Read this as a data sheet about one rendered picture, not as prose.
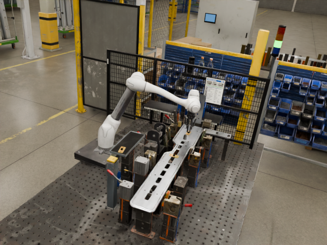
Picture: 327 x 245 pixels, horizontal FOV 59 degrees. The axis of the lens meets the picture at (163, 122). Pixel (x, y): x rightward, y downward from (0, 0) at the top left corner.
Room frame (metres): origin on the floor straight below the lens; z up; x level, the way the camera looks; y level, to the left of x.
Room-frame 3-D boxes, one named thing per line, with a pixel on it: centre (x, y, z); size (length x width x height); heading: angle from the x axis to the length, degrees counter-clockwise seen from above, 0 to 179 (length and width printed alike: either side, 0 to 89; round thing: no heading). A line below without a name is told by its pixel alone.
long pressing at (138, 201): (2.13, -0.12, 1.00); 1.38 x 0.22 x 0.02; 162
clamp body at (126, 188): (1.64, 0.22, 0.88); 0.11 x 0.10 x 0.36; 72
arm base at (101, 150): (2.50, 0.57, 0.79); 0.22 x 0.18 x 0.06; 170
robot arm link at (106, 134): (2.54, 0.56, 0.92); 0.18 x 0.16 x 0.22; 2
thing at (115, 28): (4.69, 0.99, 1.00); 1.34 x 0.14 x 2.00; 68
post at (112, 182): (1.78, 0.35, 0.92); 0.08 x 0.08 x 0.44; 72
